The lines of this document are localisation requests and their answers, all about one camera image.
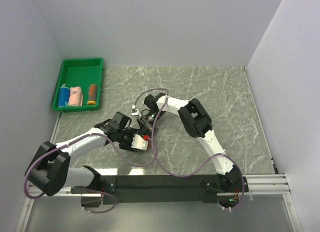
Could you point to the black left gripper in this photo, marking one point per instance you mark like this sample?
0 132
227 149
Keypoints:
128 146

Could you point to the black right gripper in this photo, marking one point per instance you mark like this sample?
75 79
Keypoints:
145 126

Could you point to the orange and grey towel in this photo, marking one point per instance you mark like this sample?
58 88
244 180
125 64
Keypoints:
92 95

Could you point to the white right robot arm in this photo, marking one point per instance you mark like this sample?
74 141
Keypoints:
198 124

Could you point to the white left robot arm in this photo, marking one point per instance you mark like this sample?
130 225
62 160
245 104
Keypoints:
50 169

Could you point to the pink rolled towel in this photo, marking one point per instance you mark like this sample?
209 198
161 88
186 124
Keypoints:
75 97

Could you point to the blue rolled towel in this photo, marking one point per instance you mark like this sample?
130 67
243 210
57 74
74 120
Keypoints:
63 96

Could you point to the green plastic tray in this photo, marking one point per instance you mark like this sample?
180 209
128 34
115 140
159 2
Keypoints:
80 73

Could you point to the black base beam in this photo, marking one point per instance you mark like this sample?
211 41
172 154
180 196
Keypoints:
165 188

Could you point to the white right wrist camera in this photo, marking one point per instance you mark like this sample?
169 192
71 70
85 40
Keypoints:
135 111

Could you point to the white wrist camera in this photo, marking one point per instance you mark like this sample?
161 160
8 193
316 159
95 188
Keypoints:
139 142
135 111

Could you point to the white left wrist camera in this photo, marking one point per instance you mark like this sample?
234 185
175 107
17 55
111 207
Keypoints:
139 142

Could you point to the aluminium rail frame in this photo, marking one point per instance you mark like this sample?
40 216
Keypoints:
257 202

